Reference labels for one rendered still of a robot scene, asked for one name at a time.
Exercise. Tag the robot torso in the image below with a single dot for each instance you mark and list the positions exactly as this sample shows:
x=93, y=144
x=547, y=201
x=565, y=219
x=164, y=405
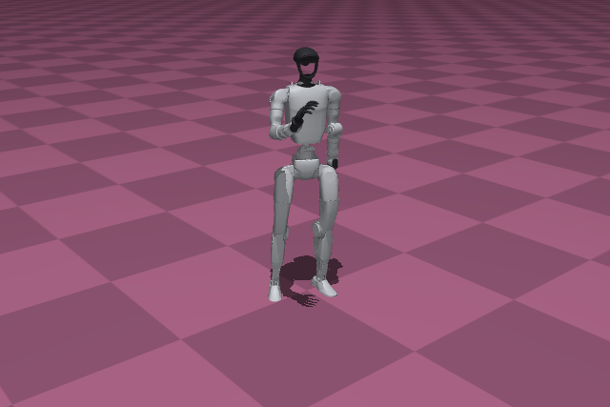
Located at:
x=305, y=161

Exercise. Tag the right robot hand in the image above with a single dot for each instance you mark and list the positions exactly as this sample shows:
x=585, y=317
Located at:
x=297, y=120

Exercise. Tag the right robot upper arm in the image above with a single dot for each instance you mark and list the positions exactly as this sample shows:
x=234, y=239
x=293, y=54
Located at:
x=277, y=99

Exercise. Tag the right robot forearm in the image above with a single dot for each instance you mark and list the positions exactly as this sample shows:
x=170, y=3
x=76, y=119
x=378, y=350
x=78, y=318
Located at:
x=282, y=132

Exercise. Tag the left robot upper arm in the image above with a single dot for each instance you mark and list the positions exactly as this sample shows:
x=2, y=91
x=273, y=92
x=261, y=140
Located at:
x=333, y=127

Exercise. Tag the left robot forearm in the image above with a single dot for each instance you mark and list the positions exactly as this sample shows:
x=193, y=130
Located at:
x=332, y=148

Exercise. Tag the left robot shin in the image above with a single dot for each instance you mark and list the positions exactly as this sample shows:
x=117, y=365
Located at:
x=323, y=249

